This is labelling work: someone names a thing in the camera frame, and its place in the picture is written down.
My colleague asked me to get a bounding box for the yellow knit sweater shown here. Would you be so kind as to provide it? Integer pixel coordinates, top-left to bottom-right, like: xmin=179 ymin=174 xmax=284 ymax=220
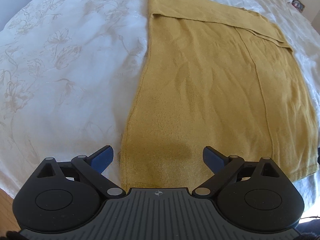
xmin=120 ymin=0 xmax=318 ymax=190

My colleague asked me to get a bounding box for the white floral bedspread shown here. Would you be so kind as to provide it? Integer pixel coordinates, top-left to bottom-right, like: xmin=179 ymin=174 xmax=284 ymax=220
xmin=0 ymin=0 xmax=320 ymax=213

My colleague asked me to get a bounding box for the dark photo frame right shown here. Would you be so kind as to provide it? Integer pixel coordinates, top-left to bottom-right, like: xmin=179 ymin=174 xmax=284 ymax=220
xmin=291 ymin=0 xmax=305 ymax=13

